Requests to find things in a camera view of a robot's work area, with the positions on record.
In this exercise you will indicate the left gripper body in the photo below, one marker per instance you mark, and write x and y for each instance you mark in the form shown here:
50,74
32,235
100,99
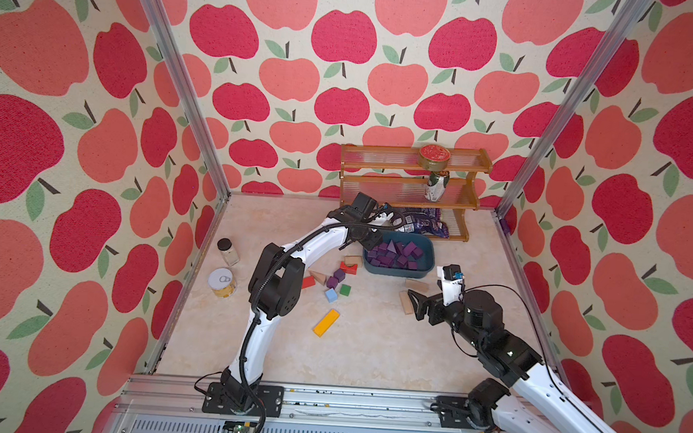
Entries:
367,236

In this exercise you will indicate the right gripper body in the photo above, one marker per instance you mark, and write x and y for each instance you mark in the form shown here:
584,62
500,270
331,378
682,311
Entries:
451,315

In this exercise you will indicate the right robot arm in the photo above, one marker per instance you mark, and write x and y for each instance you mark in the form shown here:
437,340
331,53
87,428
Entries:
522,395

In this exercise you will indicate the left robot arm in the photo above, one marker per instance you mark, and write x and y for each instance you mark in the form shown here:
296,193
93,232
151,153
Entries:
275,288

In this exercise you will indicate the natural wood cube block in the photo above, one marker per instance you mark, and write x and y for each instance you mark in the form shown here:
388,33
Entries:
353,260

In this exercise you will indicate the wooden three-tier shelf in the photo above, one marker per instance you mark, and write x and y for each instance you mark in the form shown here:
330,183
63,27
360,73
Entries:
393,175

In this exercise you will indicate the red arch block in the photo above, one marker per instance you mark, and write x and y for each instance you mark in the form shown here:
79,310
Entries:
349,268

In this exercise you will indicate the natural wood long block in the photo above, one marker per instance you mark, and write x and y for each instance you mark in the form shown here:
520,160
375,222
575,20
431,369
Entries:
406,303

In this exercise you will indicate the purple snack bag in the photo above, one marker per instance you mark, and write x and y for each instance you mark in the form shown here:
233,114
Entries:
422,221

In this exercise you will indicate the natural wood triangle block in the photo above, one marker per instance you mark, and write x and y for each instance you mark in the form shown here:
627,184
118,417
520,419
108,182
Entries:
320,278

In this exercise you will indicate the red rectangular block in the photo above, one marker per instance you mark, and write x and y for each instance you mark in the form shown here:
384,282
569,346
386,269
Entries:
308,282

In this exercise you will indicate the light blue cube block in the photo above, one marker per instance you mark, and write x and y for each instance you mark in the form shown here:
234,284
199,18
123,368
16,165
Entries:
331,295

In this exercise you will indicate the small green white bottle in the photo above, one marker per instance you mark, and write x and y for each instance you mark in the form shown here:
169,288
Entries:
436,185

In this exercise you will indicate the red lidded tin can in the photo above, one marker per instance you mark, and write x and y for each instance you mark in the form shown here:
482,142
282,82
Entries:
434,158

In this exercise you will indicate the yellow long block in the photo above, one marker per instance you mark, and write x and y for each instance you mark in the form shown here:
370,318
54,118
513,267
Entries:
326,323

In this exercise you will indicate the glass jar black lid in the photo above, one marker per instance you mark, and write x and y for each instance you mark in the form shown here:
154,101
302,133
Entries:
228,251

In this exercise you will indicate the yellow can white lid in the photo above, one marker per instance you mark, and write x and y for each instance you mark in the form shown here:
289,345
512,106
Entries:
221,282

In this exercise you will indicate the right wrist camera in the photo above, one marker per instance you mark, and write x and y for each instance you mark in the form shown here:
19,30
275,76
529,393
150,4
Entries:
452,284

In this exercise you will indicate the left aluminium frame post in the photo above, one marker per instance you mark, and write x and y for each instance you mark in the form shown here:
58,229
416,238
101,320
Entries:
159,22

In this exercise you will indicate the aluminium frame post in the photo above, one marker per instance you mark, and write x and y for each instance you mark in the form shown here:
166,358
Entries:
623,23
159,22

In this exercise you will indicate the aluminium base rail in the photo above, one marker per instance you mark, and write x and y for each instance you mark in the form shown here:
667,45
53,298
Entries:
175,404

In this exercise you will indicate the right aluminium frame post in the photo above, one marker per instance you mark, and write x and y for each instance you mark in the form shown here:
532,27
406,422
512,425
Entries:
623,23

